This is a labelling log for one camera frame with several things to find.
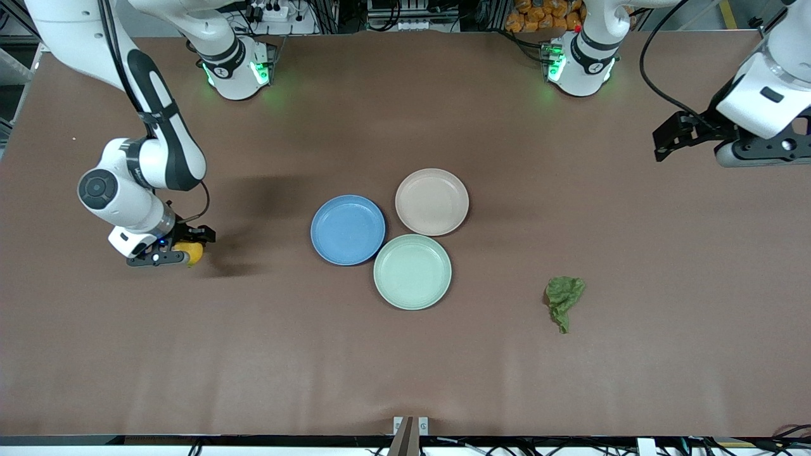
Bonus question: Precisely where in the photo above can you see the orange snack bags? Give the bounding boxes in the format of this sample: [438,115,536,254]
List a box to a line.
[505,0,587,34]

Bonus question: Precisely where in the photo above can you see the pale green plate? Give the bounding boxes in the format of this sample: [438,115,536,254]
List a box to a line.
[373,234,452,311]

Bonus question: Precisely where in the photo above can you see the white power strip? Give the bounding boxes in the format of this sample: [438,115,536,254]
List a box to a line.
[244,0,295,23]

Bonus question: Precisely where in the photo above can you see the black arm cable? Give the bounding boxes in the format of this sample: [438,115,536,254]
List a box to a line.
[639,0,707,121]
[95,0,211,224]

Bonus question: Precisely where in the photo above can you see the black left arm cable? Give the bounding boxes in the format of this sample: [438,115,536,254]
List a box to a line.
[639,0,707,121]

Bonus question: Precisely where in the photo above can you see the yellow lemon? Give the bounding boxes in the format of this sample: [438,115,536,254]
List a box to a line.
[173,241,205,268]

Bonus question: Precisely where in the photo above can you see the green lettuce leaf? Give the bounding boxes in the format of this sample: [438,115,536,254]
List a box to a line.
[544,275,587,334]

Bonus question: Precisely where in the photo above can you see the brown table cover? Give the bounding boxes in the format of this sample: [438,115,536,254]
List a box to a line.
[0,32,811,438]

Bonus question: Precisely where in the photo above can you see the beige plate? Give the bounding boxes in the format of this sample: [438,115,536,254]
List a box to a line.
[395,168,470,236]

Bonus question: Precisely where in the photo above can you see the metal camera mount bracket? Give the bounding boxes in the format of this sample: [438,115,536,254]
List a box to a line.
[388,416,430,456]

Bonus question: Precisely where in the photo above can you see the grey equipment rack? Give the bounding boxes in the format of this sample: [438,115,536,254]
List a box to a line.
[366,0,462,32]

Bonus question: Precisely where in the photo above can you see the blue plate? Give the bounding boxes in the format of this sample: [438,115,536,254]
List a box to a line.
[310,194,386,266]

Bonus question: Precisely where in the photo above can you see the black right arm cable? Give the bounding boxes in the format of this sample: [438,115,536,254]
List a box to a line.
[95,0,211,224]

